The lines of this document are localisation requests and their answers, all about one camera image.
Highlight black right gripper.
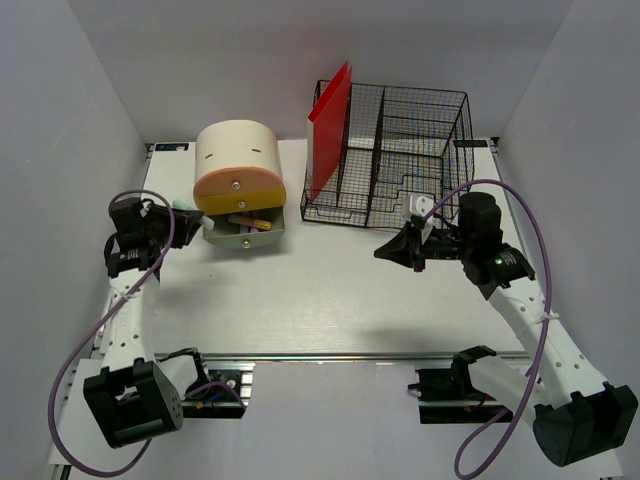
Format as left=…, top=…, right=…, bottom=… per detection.
left=374, top=221, right=474, bottom=272

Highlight green highlighter pen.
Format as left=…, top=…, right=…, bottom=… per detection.
left=172, top=199, right=215, bottom=230

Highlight pink highlighter pen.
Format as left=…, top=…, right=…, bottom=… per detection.
left=228, top=215, right=259, bottom=234

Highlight round white drawer cabinet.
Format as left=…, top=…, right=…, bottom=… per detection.
left=193, top=120, right=287, bottom=249

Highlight orange highlighter pen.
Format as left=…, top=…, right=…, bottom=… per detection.
left=249, top=219, right=272, bottom=231

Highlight red folder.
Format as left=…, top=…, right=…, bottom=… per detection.
left=307, top=62, right=352, bottom=202

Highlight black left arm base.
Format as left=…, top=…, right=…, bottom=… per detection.
left=156, top=348, right=253, bottom=420

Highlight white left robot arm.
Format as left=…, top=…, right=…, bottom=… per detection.
left=83, top=198, right=213, bottom=448

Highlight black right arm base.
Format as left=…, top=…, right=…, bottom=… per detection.
left=407, top=345, right=503, bottom=424

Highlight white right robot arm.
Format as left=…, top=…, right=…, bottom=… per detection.
left=374, top=192, right=639, bottom=467

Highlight black table corner label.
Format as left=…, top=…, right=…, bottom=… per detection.
left=155, top=143, right=189, bottom=152

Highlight black wire mesh organizer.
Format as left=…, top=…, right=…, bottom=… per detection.
left=300, top=83, right=475, bottom=230

